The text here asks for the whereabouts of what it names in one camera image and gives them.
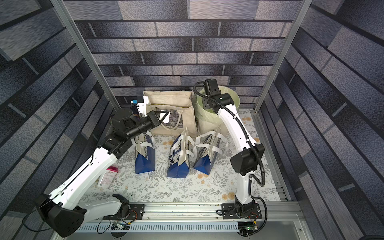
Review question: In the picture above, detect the green lined trash bin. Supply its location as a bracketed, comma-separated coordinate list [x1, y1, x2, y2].
[192, 86, 240, 136]

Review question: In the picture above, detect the blue white bag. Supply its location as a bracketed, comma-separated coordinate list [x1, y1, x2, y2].
[167, 127, 197, 179]
[134, 131, 156, 174]
[193, 125, 228, 175]

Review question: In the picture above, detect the beige canvas tote bag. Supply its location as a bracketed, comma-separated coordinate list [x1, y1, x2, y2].
[143, 91, 198, 138]

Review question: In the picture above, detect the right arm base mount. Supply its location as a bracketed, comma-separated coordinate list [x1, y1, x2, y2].
[216, 202, 263, 220]

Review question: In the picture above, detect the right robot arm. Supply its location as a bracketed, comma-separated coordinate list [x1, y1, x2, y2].
[194, 79, 266, 218]

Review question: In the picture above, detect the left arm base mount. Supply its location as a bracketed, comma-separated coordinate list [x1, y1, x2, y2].
[103, 204, 145, 221]

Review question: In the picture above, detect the pink lidded cup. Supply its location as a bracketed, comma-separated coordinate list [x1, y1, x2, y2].
[97, 166, 119, 188]

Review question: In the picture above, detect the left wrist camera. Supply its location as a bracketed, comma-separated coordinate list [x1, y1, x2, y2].
[131, 100, 149, 118]

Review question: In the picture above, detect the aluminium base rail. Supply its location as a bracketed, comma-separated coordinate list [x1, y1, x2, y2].
[65, 201, 307, 233]

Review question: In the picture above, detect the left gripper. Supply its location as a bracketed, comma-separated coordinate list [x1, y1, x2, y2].
[125, 110, 169, 142]

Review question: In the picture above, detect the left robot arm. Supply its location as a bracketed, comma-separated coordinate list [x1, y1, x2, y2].
[35, 109, 169, 238]

